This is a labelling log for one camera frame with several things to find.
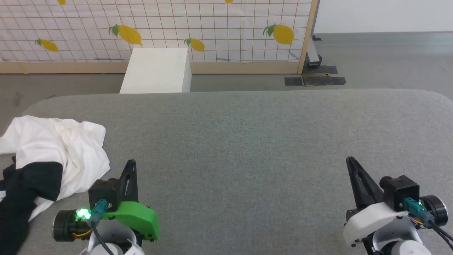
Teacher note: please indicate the grey metal partition foot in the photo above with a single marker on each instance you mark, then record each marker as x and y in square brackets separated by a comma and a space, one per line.
[313, 58]

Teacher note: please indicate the long black floor tape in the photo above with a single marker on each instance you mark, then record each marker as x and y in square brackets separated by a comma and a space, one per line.
[329, 81]

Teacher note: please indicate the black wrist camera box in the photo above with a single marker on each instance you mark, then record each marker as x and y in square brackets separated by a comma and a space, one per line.
[400, 191]
[102, 193]

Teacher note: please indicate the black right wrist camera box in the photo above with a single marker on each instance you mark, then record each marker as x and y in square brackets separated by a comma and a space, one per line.
[400, 191]

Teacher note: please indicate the short black floor tape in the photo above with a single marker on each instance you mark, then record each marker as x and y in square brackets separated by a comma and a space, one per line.
[324, 69]

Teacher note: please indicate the white box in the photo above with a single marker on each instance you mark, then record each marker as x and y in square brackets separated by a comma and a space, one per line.
[155, 71]

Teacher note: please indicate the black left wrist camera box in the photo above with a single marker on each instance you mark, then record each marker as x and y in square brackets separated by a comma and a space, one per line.
[102, 193]

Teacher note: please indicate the white and black shirt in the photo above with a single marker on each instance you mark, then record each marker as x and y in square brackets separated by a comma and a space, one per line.
[53, 141]

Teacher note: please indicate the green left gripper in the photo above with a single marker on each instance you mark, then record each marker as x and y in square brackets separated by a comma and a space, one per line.
[138, 216]

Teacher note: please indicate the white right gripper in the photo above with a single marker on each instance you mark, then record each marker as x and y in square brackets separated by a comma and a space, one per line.
[371, 219]

